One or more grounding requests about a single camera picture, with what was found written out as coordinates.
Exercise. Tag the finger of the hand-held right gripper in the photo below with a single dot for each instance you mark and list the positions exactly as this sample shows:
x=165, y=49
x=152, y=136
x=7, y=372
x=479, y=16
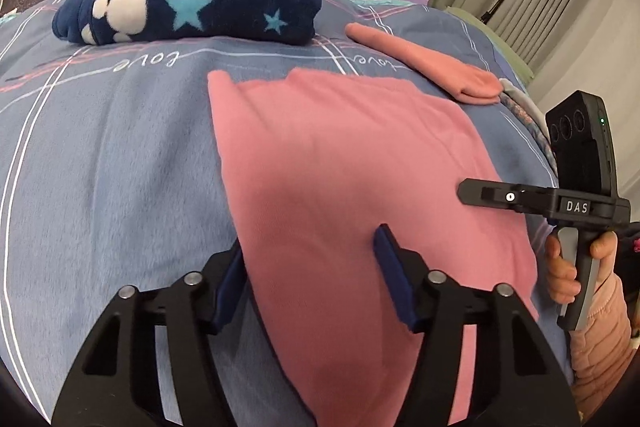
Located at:
x=495, y=194

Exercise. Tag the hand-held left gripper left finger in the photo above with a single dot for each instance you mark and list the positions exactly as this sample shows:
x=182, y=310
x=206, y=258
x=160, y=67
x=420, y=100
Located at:
x=227, y=287

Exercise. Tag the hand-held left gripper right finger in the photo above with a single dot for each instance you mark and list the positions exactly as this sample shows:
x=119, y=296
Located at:
x=395, y=277

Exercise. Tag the large pink fleece garment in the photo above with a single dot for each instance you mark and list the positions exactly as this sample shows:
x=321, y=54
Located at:
x=350, y=157

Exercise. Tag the person's right hand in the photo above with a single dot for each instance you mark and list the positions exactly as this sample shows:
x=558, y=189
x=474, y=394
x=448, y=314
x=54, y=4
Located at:
x=559, y=277

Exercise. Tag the grey floral cloth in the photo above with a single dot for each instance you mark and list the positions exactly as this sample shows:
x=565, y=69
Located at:
x=525, y=117

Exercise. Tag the small pink folded garment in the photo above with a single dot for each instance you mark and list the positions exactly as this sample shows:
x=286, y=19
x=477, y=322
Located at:
x=440, y=67

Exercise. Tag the pale green bedding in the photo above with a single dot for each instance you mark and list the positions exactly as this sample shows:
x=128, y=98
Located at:
x=495, y=39

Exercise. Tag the blue plaid bed sheet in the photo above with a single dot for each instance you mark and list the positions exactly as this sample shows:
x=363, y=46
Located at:
x=100, y=157

